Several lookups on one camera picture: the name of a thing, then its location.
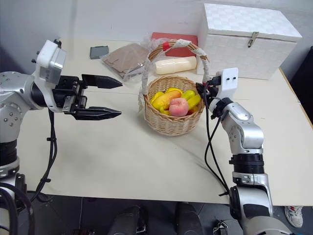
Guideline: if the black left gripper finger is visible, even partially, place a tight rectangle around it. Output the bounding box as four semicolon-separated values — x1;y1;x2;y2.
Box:
81;74;124;90
73;106;123;121

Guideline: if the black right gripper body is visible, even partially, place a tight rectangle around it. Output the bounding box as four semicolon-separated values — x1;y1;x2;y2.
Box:
204;76;221;99

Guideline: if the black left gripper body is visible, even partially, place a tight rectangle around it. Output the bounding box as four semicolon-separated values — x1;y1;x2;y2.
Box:
51;75;88;116

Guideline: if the yellow star fruit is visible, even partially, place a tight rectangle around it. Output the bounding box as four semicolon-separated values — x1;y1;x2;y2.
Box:
181;90;202;110

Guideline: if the pink peach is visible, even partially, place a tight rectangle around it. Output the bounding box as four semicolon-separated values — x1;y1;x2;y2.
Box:
169;98;190;117

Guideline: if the small grey square pad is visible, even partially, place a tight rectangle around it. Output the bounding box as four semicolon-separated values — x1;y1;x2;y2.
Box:
89;45;110;60

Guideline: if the cream white cylinder roll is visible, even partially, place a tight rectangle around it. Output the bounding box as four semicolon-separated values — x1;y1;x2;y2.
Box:
155;56;198;75

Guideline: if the yellow orange mango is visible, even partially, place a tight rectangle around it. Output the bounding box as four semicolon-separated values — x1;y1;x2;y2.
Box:
152;91;183;111

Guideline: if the red flat book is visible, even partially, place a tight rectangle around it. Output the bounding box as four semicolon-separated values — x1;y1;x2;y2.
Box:
151;32;199;58

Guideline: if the white woven storage box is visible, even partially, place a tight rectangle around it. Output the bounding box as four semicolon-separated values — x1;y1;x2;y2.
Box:
196;2;303;81

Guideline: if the metal box latch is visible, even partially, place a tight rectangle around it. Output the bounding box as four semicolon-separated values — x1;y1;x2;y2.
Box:
247;31;260;48

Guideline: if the dark rounded shape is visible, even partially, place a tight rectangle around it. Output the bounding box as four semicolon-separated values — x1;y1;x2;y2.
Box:
107;205;148;235

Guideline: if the white sneaker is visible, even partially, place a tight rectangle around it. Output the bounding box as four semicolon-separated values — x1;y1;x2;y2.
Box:
284;206;304;229

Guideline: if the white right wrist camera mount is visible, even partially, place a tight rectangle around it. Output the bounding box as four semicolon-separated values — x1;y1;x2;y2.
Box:
209;67;239;111

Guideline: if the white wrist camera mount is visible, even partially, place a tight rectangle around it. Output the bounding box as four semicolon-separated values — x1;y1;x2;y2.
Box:
31;39;67;85
209;67;239;111

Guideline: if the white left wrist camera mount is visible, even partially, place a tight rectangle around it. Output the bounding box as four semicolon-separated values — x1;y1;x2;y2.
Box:
31;39;67;85

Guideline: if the wicker basket with handle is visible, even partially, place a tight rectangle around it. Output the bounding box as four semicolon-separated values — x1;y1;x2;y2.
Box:
137;38;211;137

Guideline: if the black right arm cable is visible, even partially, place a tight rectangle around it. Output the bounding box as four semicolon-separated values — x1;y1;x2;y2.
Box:
204;80;231;197

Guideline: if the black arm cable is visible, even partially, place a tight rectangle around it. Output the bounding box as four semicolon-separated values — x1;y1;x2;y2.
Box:
204;80;231;197
28;107;58;202

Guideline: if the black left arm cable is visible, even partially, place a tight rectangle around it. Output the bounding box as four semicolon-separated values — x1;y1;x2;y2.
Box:
28;107;58;202

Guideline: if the black shoulder cable bundle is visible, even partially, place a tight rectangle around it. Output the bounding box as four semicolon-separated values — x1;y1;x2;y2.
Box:
0;173;36;235

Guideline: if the black strap buckle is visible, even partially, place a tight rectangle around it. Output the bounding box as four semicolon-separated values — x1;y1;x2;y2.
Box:
212;219;233;235

